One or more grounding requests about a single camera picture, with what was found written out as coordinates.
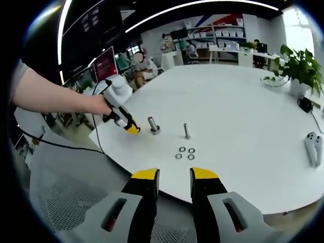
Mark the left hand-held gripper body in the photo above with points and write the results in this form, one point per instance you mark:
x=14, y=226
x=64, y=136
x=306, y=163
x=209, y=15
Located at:
x=119, y=91

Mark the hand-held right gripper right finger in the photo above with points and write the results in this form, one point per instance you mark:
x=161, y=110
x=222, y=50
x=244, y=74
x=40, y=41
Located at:
x=207, y=187

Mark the thin threaded steel stud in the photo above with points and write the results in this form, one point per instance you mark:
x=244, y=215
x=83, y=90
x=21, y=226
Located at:
x=186, y=130

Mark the small green desk plant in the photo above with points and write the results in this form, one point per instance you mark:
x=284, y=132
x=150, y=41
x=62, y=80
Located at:
x=248, y=45

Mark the black power adapter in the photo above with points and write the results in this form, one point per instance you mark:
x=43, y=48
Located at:
x=306, y=104

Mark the grey mesh office chair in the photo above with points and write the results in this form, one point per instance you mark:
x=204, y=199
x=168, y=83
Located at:
x=63, y=164

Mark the black ceiling sign panel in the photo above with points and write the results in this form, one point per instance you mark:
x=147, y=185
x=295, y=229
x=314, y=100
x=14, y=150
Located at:
x=96, y=17

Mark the white cabinet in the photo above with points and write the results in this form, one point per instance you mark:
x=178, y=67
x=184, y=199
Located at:
x=172, y=60

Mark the person's left hand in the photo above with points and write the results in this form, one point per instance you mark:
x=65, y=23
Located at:
x=101, y=107

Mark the laptop with red screen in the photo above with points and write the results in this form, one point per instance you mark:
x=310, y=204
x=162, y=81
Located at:
x=106, y=65

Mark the black monitor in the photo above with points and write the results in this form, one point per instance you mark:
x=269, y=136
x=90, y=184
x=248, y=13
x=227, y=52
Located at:
x=179, y=34

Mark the large bright window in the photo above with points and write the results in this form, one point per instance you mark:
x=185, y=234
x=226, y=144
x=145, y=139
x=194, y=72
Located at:
x=294, y=33

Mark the potted green plant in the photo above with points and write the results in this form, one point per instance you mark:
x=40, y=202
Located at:
x=301, y=65

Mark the white shelving unit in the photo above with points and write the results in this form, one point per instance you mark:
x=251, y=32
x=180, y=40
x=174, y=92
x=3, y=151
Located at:
x=222, y=35

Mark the long white desk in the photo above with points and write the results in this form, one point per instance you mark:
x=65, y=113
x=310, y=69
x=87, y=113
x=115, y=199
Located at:
x=243, y=54

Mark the thick threaded steel stud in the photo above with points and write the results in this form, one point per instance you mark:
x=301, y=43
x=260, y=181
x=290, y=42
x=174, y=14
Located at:
x=152, y=122

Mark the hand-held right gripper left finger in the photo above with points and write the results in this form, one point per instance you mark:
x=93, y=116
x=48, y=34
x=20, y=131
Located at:
x=141, y=187

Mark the white game controller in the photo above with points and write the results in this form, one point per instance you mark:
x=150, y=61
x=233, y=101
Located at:
x=310, y=149
x=320, y=149

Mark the small steel washer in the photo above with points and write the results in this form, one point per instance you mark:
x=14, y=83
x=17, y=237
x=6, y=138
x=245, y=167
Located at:
x=189, y=150
x=176, y=156
x=188, y=157

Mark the curved ceiling light strip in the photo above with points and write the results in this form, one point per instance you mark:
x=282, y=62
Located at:
x=192, y=8
x=62, y=33

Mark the white office chair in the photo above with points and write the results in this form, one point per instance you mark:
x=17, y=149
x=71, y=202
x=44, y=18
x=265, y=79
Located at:
x=193, y=53

